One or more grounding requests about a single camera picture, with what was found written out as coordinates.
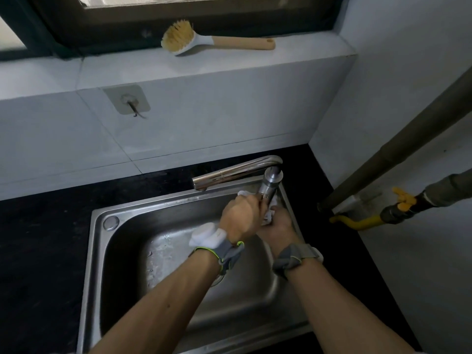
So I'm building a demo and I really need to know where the person's right hand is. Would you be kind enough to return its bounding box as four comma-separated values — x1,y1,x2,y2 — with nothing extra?
256,205,305,255

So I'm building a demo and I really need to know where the person's left hand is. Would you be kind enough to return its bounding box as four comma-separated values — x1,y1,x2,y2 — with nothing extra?
217,195,266,244

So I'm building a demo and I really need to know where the white cleaning cloth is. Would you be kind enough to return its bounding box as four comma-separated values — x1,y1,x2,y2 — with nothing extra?
237,190,277,226

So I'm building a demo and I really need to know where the steel faucet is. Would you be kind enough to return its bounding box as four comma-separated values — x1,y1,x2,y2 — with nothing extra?
191,155,284,218

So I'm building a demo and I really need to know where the person's right forearm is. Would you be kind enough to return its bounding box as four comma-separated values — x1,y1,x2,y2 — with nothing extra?
286,256,417,354

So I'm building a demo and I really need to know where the person's left forearm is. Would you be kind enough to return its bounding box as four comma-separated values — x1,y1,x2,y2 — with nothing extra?
88,250,222,354

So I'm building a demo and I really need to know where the white right wrist tracker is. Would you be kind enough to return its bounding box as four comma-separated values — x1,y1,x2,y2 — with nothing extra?
272,243,325,281

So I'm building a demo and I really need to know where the white wrist tracker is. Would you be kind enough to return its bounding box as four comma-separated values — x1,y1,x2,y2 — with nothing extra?
188,222,245,276
272,243,325,281

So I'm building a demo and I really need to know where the white left wrist tracker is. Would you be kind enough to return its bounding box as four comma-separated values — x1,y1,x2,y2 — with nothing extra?
188,222,245,276

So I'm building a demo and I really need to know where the stainless steel sink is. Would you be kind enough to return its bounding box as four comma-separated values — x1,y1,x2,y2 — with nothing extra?
76,177,314,354

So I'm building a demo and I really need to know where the dark thick pipe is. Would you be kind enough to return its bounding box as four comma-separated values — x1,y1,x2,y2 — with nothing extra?
317,66,472,214

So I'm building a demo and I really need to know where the grey gas pipe with valve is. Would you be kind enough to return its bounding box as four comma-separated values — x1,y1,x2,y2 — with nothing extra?
380,169,472,225

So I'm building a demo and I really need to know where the black framed window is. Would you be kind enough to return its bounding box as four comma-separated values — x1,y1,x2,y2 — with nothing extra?
0,0,347,61

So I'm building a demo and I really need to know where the clear adhesive wall hook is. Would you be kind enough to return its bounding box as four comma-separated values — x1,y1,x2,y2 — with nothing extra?
103,84,151,119

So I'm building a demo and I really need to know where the dish brush with wooden handle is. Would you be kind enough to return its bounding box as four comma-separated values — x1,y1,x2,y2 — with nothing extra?
161,19,276,57

